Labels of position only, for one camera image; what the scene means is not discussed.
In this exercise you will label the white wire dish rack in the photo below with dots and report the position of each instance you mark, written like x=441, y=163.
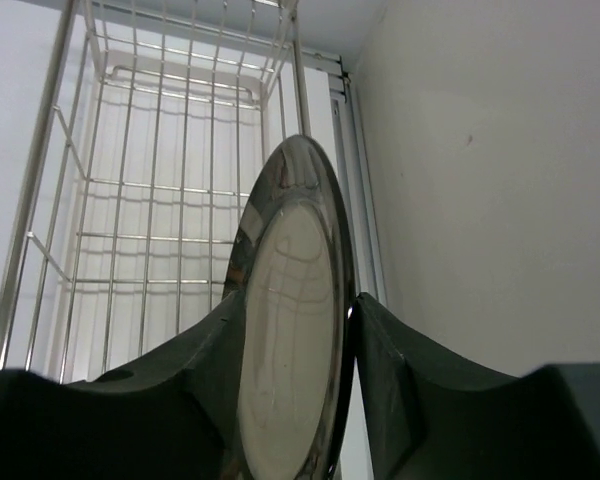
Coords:
x=53, y=55

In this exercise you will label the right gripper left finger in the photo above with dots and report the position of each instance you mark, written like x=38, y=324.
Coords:
x=170, y=414

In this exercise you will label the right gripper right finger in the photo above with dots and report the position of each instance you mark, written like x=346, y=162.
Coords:
x=433, y=414

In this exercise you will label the black checkered rim plate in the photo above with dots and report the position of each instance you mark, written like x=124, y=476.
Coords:
x=292, y=266

